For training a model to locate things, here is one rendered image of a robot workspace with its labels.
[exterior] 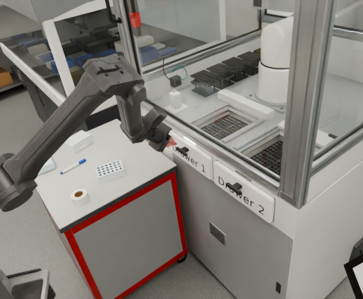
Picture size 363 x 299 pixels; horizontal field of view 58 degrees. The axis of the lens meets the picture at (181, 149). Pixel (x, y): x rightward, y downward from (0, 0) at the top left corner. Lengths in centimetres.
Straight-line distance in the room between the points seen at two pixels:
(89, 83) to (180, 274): 155
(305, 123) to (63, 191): 110
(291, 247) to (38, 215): 199
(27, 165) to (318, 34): 70
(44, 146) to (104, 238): 88
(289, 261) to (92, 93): 91
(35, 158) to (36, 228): 188
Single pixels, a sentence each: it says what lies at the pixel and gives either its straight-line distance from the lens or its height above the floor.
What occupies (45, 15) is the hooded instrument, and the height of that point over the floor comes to 139.
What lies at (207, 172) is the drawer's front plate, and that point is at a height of 85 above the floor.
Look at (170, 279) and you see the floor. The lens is 207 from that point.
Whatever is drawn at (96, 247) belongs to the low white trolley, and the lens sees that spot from 160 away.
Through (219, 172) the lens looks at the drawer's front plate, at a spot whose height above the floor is 89.
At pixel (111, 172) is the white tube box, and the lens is 154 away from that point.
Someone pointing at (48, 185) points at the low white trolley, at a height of 76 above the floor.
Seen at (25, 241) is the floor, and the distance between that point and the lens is 260.
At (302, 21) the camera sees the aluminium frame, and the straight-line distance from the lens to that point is 83.
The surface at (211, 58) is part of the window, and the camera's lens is 112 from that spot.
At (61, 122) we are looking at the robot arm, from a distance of 75.
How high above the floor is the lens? 172
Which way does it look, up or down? 36 degrees down
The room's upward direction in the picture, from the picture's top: 8 degrees counter-clockwise
